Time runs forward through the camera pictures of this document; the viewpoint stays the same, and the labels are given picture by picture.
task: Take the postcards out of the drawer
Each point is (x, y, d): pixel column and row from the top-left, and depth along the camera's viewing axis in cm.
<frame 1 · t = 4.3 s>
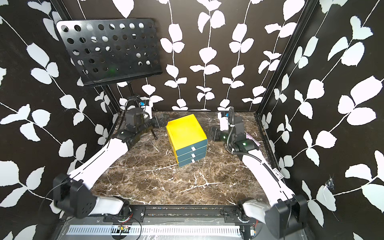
left hand: (164, 112, 78), fingers open
right hand: (208, 128, 77), fingers open
yellow teal drawer cabinet: (188, 141, 78), point 23 cm above the table

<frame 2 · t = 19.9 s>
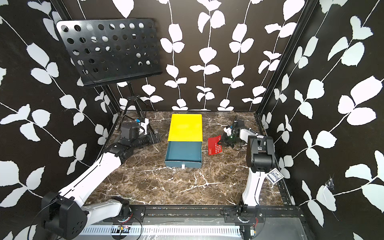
left hand: (160, 132, 79), fingers open
right hand: (217, 140, 99), fingers closed
yellow teal drawer cabinet: (186, 131, 83), point 22 cm above the table
red postcard: (213, 147, 100), point 2 cm above the table

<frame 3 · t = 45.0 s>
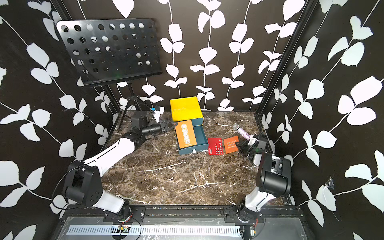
left hand: (177, 122, 76), fingers closed
right hand: (234, 139, 95), fingers closed
yellow teal drawer cabinet: (187, 109, 95), point 22 cm above the table
purple rhinestone microphone: (236, 127, 109), point 4 cm above the table
orange postcard with text: (230, 145, 97), point 5 cm above the table
orange postcard with white pattern: (185, 134, 80), point 24 cm above the table
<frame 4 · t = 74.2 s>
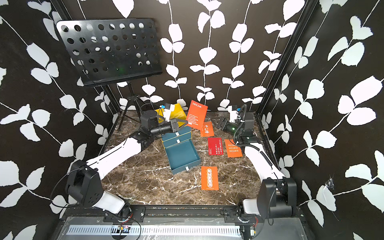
left hand: (188, 121, 73), fingers closed
right hand: (211, 119, 78), fingers open
yellow teal drawer cabinet: (181, 136, 89), point 16 cm above the table
orange postcard with text: (232, 150, 101), on the table
orange postcard with white pattern: (209, 178, 89), on the table
red dream postcard: (197, 114, 79), point 31 cm above the table
orange postcard with calligraphy: (207, 129, 112), on the table
